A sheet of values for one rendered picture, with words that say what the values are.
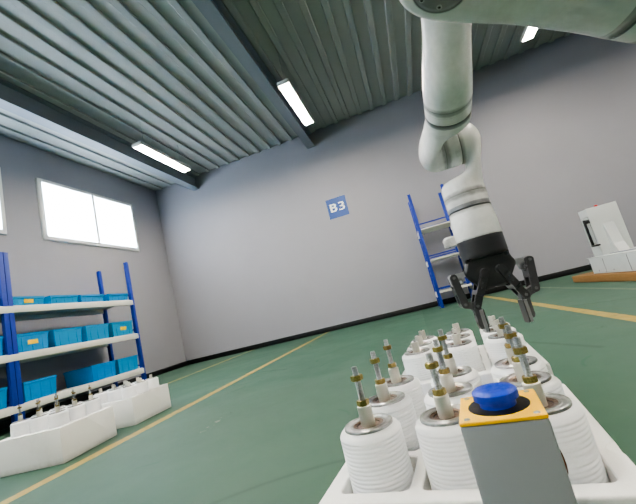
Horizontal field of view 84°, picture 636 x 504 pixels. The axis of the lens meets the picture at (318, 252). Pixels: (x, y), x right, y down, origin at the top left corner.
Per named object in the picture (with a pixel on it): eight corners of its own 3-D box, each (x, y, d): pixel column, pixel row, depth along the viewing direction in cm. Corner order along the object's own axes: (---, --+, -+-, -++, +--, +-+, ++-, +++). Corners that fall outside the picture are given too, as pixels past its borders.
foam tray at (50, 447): (117, 434, 221) (113, 405, 223) (63, 463, 182) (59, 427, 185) (62, 447, 225) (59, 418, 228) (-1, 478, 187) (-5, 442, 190)
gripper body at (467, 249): (458, 237, 58) (475, 293, 56) (511, 223, 57) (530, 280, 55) (448, 244, 65) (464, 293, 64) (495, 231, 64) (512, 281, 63)
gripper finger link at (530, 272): (526, 255, 58) (528, 291, 57) (537, 255, 58) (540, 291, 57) (519, 257, 61) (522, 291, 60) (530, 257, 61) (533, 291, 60)
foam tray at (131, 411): (171, 406, 275) (167, 383, 278) (135, 425, 237) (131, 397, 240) (129, 415, 282) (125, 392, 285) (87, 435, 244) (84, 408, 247)
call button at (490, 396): (520, 400, 34) (513, 378, 34) (526, 415, 30) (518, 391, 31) (476, 405, 35) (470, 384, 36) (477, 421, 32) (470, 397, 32)
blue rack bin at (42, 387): (-10, 410, 392) (-11, 391, 395) (26, 400, 428) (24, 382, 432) (25, 402, 381) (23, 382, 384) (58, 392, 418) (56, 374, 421)
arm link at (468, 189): (497, 204, 64) (447, 219, 66) (471, 128, 66) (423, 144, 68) (506, 195, 57) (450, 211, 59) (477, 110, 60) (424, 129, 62)
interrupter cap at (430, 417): (464, 429, 45) (462, 424, 45) (411, 428, 50) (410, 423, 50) (481, 407, 51) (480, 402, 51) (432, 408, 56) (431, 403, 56)
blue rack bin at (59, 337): (25, 355, 443) (23, 338, 446) (55, 349, 479) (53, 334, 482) (55, 346, 431) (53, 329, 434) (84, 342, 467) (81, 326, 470)
